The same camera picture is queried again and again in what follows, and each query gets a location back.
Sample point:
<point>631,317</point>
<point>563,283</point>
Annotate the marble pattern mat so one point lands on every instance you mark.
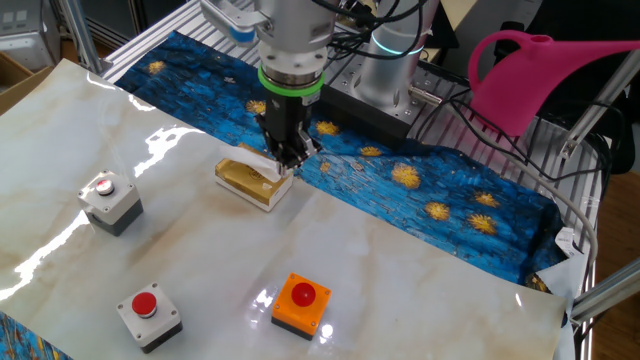
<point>200,260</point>

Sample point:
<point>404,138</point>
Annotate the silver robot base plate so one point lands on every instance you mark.
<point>425,112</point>

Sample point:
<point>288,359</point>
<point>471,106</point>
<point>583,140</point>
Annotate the pink watering can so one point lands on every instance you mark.
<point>515,80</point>

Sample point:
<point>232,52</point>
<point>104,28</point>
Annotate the blue starry night cloth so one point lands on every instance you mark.
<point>400,210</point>

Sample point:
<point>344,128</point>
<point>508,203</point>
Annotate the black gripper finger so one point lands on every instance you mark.
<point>302,150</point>
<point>272,147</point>

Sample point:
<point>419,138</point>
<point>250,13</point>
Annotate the grey box flat red button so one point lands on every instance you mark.
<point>112,205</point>

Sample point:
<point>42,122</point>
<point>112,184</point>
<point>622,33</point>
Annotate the aluminium frame post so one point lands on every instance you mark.
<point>605,295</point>
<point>80,35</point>
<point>600,105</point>

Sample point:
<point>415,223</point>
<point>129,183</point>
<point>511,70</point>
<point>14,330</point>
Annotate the brown cardboard box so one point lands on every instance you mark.
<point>20,85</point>

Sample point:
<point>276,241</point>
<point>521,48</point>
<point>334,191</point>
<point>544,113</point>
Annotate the gold tissue box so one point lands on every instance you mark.
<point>245,185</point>

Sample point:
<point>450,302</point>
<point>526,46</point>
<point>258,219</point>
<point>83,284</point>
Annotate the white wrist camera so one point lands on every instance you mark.
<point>230,20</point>

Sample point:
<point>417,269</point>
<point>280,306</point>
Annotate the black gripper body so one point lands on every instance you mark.
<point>287,117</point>

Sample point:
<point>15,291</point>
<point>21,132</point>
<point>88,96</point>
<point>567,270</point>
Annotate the white tissue sheet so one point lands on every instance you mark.
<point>245,157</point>

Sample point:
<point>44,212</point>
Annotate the white cloth label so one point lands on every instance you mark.
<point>567,242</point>

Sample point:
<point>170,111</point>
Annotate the grey box red mushroom button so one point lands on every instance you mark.
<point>150,322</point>

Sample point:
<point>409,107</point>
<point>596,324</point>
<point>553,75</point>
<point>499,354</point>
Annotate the orange box red button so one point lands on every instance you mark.
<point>300,312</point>

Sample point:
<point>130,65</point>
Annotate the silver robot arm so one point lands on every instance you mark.
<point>295,35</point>

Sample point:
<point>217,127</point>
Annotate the grey equipment case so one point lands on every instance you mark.
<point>25,35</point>

